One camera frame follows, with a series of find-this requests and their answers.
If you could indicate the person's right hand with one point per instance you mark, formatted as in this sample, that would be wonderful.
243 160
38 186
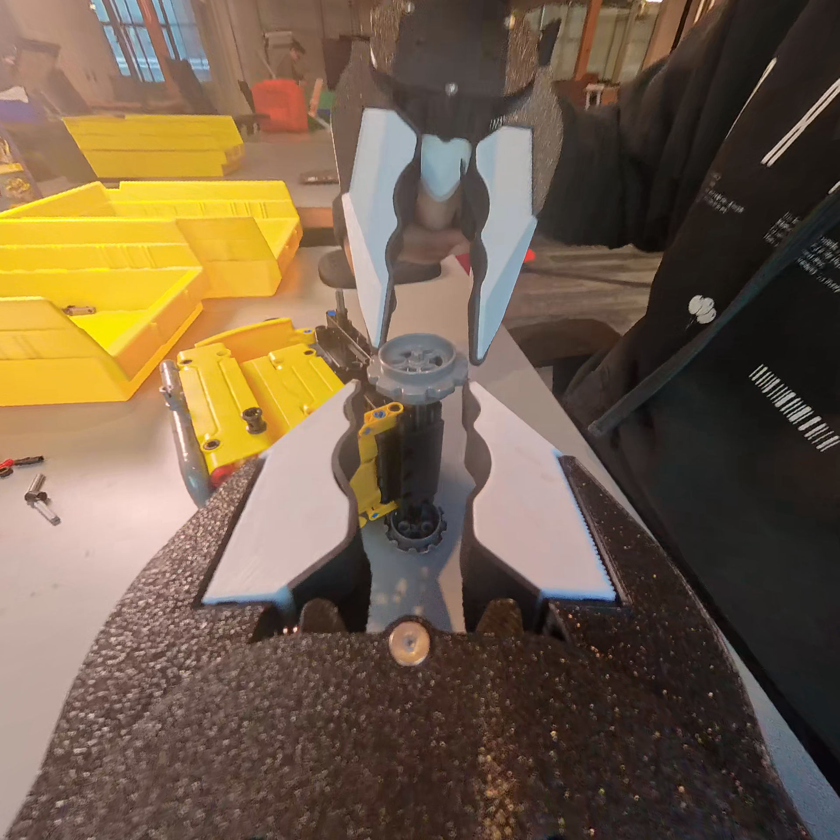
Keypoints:
433 239

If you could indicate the adjoining grey table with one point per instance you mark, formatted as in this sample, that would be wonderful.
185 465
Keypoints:
275 164

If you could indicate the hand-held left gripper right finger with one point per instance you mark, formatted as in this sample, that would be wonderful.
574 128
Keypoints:
531 518

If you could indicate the orange traffic cone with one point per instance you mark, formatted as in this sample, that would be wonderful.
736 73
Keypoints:
464 262

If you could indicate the pile of red black pins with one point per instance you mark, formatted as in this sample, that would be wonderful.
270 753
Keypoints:
23 463

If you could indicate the large paned window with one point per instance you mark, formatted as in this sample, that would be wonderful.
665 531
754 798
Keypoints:
151 39

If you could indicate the black remote control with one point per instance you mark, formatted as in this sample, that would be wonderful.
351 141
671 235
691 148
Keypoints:
318 177

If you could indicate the grey toothed wheel hub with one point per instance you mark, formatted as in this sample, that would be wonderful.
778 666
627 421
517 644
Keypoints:
420 387
415 541

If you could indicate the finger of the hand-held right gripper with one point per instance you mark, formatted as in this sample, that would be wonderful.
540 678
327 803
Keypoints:
508 216
371 203

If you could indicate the person's right forearm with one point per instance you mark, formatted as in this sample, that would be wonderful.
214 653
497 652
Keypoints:
610 170

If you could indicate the grey axle with black connector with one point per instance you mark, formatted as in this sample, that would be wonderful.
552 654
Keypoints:
43 499

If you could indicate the heap of grey brick parts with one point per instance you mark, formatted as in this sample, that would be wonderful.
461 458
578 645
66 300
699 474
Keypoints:
79 310

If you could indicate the grey desk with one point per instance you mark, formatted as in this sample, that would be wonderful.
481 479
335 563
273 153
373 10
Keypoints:
98 590

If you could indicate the red plastic crate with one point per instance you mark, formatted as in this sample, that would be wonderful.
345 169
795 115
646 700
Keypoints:
279 108

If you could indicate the yellow black toy brick vehicle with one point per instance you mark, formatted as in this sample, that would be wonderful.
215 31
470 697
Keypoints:
289 387

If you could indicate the yellow plastic storage bin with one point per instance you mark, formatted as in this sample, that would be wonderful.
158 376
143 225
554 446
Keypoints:
223 262
151 151
197 197
65 367

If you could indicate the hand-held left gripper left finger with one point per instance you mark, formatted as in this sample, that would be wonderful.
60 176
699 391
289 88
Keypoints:
289 499

